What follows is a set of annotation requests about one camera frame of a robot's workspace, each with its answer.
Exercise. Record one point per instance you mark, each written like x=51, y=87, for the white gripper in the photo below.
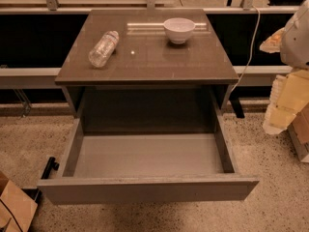
x=296, y=43

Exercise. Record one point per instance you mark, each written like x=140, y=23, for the clear plastic water bottle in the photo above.
x=102, y=51

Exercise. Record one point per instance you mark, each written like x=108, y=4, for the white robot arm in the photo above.
x=294, y=50

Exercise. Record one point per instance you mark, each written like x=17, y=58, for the dark grey drawer cabinet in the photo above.
x=149, y=84

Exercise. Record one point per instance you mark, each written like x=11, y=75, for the open grey top drawer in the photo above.
x=138, y=146

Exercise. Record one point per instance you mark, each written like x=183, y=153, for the cardboard box right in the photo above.
x=299, y=133

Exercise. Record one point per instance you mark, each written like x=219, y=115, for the white ceramic bowl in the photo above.
x=178, y=30

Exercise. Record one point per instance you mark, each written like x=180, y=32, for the black metal foot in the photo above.
x=52, y=164

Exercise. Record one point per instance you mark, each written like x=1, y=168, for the brown cardboard box left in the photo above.
x=17, y=208

